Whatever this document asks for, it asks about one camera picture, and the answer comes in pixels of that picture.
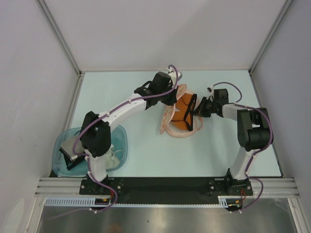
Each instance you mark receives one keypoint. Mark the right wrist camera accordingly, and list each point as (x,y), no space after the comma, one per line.
(210,89)

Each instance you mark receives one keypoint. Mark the pink mesh laundry bag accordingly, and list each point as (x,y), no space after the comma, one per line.
(177,120)

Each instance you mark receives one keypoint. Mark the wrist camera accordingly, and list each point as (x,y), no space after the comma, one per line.
(175,76)
(210,89)

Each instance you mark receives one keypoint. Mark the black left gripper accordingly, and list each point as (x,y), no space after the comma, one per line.
(172,100)

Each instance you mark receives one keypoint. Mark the grey bra in basin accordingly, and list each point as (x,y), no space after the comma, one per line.
(70,158)

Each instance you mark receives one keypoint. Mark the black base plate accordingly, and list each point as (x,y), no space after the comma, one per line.
(167,189)

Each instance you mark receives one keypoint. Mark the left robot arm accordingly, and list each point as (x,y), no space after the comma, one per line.
(96,130)

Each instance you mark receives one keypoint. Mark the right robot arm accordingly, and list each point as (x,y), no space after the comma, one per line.
(254,133)

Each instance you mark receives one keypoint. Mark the white slotted cable duct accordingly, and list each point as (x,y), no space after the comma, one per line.
(213,202)

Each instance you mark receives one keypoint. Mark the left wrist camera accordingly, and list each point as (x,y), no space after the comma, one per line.
(175,76)

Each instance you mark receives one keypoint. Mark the blue plastic basin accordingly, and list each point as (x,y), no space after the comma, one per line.
(118,139)

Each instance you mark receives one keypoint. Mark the white bra in basin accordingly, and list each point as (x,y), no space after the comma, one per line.
(113,158)

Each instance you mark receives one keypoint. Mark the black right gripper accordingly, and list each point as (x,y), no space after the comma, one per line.
(200,111)

